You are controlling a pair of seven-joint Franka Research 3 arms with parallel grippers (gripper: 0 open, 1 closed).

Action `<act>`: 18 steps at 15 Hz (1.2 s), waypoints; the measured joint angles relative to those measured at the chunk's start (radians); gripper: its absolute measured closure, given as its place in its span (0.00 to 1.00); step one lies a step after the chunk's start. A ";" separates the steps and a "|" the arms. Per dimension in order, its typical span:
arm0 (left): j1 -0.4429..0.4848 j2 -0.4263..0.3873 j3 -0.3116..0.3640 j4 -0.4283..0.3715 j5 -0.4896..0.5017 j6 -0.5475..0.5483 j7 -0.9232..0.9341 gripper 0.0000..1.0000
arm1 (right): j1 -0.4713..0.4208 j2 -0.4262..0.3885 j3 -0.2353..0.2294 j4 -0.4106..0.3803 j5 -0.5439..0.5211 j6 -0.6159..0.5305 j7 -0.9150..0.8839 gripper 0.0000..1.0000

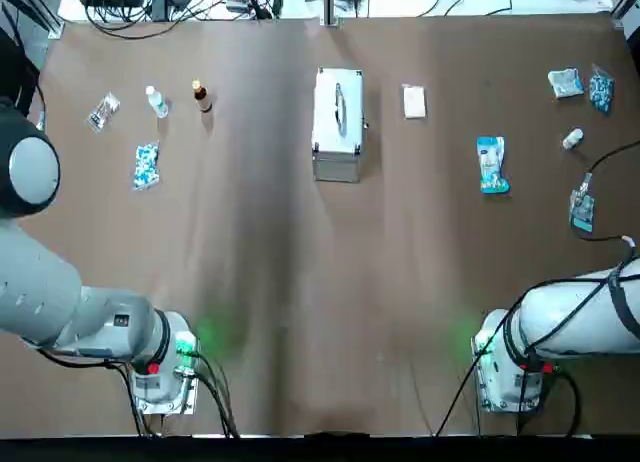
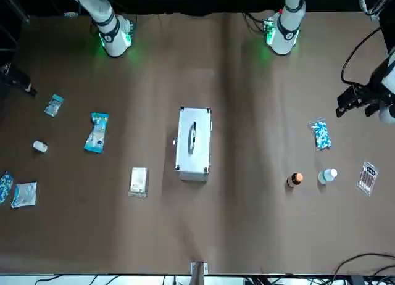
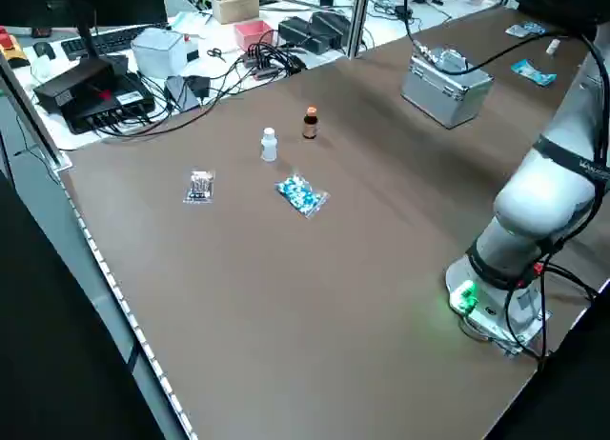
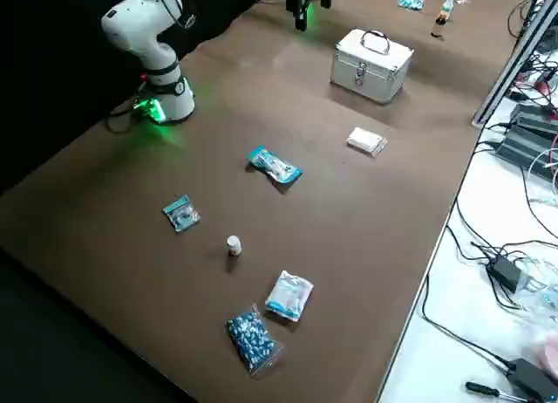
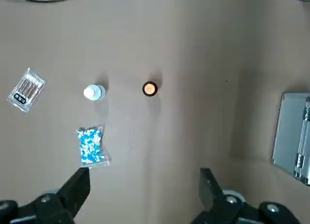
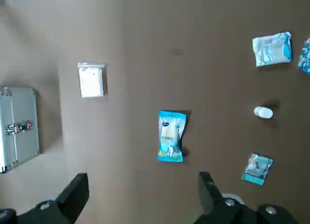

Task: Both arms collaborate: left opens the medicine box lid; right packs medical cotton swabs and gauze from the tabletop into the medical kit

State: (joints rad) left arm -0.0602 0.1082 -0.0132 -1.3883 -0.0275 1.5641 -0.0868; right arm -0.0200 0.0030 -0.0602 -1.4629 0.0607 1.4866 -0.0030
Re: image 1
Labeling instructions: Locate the silver aluminium medicine case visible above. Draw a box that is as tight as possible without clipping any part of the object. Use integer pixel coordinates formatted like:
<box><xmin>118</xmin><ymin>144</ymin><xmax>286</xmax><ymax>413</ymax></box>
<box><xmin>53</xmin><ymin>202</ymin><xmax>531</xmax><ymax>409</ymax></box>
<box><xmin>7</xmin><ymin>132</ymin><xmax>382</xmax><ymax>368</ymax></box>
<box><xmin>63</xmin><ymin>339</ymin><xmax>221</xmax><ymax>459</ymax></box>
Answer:
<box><xmin>310</xmin><ymin>67</ymin><xmax>370</xmax><ymax>184</ymax></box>

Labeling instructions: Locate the white gauze packet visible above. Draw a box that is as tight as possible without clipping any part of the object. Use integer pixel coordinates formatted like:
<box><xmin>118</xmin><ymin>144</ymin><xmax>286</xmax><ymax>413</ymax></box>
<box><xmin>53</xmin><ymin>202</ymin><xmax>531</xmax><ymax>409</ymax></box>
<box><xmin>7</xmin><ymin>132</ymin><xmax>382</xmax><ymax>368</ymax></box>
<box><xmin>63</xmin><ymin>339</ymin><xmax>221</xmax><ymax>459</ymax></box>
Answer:
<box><xmin>402</xmin><ymin>84</ymin><xmax>429</xmax><ymax>121</ymax></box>

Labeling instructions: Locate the blue cotton swab packet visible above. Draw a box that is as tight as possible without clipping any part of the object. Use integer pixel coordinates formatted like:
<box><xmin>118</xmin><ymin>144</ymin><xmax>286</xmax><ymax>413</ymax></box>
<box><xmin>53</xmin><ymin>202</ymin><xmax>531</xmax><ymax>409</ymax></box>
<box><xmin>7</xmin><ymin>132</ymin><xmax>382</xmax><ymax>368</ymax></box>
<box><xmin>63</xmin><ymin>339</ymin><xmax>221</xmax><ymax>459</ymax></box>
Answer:
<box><xmin>474</xmin><ymin>135</ymin><xmax>513</xmax><ymax>197</ymax></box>

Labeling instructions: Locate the clear packet of brown swabs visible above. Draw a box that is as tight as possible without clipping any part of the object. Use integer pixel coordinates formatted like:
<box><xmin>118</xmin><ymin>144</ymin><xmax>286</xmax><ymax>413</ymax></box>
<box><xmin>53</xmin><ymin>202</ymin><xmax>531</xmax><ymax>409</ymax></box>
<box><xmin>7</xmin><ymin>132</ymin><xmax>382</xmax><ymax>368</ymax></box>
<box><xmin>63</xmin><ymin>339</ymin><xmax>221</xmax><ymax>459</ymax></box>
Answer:
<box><xmin>85</xmin><ymin>91</ymin><xmax>122</xmax><ymax>133</ymax></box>

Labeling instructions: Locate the brown glass bottle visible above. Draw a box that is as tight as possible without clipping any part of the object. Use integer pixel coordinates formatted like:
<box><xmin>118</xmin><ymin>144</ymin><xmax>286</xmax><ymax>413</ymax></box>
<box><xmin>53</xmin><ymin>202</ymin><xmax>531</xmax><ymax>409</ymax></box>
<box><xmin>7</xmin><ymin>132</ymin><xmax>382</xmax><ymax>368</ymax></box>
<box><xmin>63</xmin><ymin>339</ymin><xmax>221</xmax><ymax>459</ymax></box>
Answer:
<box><xmin>191</xmin><ymin>80</ymin><xmax>214</xmax><ymax>114</ymax></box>

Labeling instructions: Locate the bag of blue white capsules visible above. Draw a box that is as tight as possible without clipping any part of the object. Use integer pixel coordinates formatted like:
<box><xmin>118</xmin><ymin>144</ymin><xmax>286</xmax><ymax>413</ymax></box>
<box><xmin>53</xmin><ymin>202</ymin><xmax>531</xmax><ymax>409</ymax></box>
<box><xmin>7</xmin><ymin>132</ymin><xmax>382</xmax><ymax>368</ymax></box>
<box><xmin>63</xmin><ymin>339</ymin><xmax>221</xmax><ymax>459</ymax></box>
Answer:
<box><xmin>587</xmin><ymin>63</ymin><xmax>616</xmax><ymax>117</ymax></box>
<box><xmin>131</xmin><ymin>140</ymin><xmax>163</xmax><ymax>192</ymax></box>

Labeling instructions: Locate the clear bottle white cap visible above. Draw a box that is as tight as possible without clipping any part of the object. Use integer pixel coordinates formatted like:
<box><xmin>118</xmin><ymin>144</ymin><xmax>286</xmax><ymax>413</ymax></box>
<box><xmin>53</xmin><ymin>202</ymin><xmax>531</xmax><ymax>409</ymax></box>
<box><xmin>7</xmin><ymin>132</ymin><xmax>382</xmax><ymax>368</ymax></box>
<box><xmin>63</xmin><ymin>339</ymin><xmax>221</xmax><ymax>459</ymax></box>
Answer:
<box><xmin>144</xmin><ymin>85</ymin><xmax>170</xmax><ymax>119</ymax></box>

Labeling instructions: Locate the small teal packet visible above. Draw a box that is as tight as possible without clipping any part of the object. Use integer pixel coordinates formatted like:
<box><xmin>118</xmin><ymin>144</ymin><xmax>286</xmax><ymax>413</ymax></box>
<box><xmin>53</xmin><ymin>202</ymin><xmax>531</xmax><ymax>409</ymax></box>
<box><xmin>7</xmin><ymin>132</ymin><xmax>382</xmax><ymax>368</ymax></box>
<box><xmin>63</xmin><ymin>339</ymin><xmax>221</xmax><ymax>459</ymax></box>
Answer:
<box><xmin>568</xmin><ymin>186</ymin><xmax>599</xmax><ymax>233</ymax></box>

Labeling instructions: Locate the small white pill bottle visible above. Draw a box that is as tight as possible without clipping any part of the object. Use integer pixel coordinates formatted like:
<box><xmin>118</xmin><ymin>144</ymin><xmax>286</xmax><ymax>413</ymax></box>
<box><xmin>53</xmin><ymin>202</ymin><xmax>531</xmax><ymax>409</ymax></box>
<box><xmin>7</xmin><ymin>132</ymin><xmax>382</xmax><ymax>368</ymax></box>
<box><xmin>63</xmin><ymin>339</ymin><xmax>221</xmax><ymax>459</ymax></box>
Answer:
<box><xmin>560</xmin><ymin>127</ymin><xmax>585</xmax><ymax>151</ymax></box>

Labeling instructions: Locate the white blue wipe packet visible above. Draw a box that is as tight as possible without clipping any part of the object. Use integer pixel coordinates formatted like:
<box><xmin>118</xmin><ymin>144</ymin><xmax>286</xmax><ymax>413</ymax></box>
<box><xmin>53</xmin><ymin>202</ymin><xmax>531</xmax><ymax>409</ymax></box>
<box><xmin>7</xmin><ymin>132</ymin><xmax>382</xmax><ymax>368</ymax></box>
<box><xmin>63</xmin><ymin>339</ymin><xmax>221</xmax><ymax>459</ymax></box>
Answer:
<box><xmin>546</xmin><ymin>67</ymin><xmax>585</xmax><ymax>101</ymax></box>

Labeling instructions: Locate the large black object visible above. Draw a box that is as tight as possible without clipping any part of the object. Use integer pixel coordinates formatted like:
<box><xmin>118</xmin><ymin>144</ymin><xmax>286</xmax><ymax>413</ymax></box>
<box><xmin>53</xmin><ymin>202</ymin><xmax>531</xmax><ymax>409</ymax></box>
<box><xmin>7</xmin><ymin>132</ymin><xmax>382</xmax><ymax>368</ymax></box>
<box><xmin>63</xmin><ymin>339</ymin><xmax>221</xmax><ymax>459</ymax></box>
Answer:
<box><xmin>0</xmin><ymin>31</ymin><xmax>41</xmax><ymax>116</ymax></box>

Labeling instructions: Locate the black left base cable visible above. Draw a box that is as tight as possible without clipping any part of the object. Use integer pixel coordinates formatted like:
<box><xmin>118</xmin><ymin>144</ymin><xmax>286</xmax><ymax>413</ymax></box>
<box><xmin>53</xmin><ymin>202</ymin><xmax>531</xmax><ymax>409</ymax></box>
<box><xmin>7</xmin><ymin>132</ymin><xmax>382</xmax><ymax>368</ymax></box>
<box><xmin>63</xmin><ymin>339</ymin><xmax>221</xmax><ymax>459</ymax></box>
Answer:
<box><xmin>192</xmin><ymin>349</ymin><xmax>241</xmax><ymax>439</ymax></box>

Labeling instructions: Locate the black base cable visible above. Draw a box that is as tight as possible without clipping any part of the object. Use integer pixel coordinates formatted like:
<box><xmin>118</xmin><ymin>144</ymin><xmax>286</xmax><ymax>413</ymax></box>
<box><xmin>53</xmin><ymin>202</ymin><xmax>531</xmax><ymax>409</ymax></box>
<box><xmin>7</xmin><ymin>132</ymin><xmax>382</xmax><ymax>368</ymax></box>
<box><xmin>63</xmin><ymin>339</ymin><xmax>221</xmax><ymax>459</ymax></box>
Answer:
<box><xmin>192</xmin><ymin>349</ymin><xmax>241</xmax><ymax>439</ymax></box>
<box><xmin>433</xmin><ymin>349</ymin><xmax>484</xmax><ymax>439</ymax></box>

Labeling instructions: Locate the black right base cable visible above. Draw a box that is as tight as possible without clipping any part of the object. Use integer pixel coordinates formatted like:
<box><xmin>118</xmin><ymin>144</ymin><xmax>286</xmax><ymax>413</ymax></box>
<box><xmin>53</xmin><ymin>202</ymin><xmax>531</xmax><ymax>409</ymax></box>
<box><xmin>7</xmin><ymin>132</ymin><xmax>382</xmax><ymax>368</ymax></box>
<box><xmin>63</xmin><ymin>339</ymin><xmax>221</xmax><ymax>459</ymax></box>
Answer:
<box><xmin>433</xmin><ymin>349</ymin><xmax>484</xmax><ymax>439</ymax></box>

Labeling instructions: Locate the black table cable loop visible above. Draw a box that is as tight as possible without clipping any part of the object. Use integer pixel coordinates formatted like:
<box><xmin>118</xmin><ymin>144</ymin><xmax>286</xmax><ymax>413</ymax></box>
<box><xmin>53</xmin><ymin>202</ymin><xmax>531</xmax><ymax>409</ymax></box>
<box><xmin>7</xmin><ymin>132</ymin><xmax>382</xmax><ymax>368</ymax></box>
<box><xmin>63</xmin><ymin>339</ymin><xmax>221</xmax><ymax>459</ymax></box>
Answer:
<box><xmin>87</xmin><ymin>1</ymin><xmax>171</xmax><ymax>39</ymax></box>

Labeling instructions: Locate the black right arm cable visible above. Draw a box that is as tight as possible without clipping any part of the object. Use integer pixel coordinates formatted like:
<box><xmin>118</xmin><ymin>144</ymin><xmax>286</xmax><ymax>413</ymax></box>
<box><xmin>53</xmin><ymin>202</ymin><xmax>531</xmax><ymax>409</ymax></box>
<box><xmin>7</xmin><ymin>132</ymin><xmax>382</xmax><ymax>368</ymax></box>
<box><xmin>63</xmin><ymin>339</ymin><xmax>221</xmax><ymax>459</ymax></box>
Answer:
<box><xmin>569</xmin><ymin>140</ymin><xmax>640</xmax><ymax>263</ymax></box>

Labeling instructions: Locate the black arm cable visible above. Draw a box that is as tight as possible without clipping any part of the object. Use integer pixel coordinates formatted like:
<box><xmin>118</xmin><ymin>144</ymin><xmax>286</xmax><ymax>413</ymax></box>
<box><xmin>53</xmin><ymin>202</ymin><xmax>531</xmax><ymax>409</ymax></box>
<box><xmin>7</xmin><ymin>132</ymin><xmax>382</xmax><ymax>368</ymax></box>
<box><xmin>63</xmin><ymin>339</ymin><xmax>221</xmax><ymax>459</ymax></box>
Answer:
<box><xmin>569</xmin><ymin>140</ymin><xmax>640</xmax><ymax>263</ymax></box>
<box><xmin>9</xmin><ymin>31</ymin><xmax>49</xmax><ymax>133</ymax></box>

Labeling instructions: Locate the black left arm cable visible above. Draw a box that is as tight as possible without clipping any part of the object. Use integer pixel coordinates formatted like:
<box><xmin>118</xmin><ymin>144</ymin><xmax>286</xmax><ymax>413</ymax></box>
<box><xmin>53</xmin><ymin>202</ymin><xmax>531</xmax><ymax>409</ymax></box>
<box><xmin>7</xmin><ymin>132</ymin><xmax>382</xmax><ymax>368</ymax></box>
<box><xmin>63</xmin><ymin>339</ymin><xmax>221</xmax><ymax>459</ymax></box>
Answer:
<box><xmin>9</xmin><ymin>31</ymin><xmax>49</xmax><ymax>133</ymax></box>

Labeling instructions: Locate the aluminium frame rail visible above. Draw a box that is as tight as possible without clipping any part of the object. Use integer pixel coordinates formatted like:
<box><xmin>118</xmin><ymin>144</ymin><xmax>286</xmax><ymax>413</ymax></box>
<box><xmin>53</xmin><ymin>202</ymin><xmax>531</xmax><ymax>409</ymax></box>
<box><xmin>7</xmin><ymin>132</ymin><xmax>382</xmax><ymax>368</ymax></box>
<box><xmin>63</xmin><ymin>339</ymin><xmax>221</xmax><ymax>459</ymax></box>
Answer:
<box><xmin>610</xmin><ymin>0</ymin><xmax>640</xmax><ymax>32</ymax></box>
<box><xmin>29</xmin><ymin>0</ymin><xmax>66</xmax><ymax>39</ymax></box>

